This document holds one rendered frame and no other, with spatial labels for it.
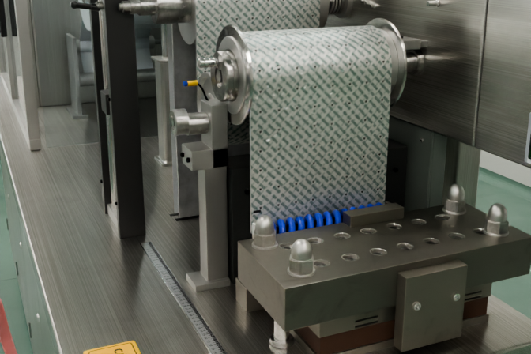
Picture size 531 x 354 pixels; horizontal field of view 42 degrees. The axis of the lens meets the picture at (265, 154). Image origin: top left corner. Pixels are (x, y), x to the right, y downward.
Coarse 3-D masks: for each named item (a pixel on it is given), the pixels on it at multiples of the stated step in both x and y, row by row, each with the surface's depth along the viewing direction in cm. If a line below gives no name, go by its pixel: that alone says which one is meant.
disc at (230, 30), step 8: (224, 32) 103; (232, 32) 100; (240, 32) 98; (240, 40) 98; (216, 48) 107; (240, 48) 98; (248, 56) 96; (248, 64) 96; (248, 72) 96; (248, 80) 97; (248, 88) 97; (248, 96) 97; (248, 104) 98; (240, 112) 101; (248, 112) 99; (232, 120) 104; (240, 120) 101
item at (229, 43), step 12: (228, 36) 101; (228, 48) 102; (240, 60) 98; (396, 60) 107; (240, 72) 98; (396, 72) 108; (240, 84) 99; (240, 96) 100; (228, 108) 105; (240, 108) 101
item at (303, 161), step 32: (256, 128) 100; (288, 128) 102; (320, 128) 104; (352, 128) 106; (384, 128) 109; (256, 160) 101; (288, 160) 103; (320, 160) 106; (352, 160) 108; (384, 160) 110; (256, 192) 102; (288, 192) 105; (320, 192) 107; (352, 192) 110; (384, 192) 112
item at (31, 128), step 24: (0, 0) 224; (24, 0) 178; (0, 24) 226; (24, 24) 179; (0, 48) 287; (24, 48) 181; (0, 72) 291; (24, 72) 182; (24, 96) 184; (24, 120) 209
